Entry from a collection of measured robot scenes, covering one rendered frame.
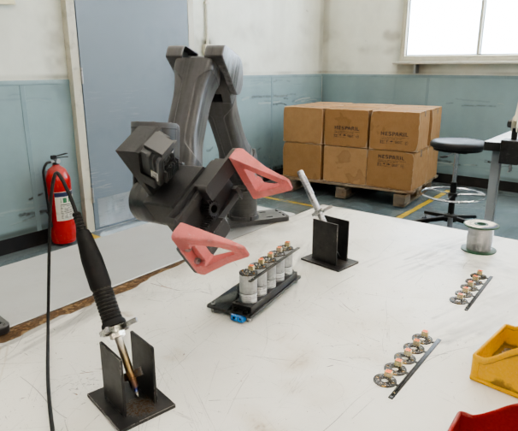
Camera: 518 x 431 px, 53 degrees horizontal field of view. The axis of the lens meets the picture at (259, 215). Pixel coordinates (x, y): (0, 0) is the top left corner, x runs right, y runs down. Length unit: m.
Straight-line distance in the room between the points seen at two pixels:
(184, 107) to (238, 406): 0.43
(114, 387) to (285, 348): 0.21
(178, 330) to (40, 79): 2.86
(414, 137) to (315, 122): 0.83
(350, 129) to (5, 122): 2.51
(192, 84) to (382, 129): 3.47
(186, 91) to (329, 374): 0.44
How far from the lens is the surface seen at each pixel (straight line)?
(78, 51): 3.53
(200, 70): 0.80
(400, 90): 5.36
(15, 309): 0.82
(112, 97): 3.66
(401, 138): 4.17
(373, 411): 0.56
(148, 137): 0.57
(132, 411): 0.56
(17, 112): 3.36
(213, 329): 0.69
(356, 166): 4.33
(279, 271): 0.77
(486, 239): 1.02
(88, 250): 0.56
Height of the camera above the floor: 1.08
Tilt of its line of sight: 16 degrees down
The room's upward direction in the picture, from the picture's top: straight up
